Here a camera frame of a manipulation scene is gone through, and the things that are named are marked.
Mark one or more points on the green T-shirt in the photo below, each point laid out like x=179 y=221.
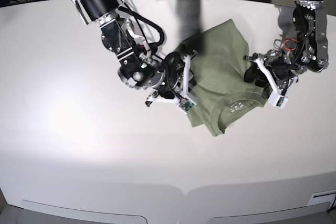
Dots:
x=218 y=66

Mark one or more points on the white label sticker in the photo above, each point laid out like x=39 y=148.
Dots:
x=322 y=197

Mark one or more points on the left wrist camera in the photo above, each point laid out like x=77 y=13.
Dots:
x=277 y=100

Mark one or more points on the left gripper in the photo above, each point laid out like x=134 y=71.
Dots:
x=278 y=65

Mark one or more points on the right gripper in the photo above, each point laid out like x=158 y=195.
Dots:
x=175 y=82

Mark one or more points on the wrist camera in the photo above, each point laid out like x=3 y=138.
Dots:
x=277 y=100
x=185 y=105

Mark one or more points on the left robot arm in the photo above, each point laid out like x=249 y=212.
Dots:
x=308 y=50

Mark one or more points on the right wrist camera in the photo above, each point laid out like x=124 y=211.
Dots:
x=185 y=105

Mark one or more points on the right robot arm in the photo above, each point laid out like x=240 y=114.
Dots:
x=135 y=41

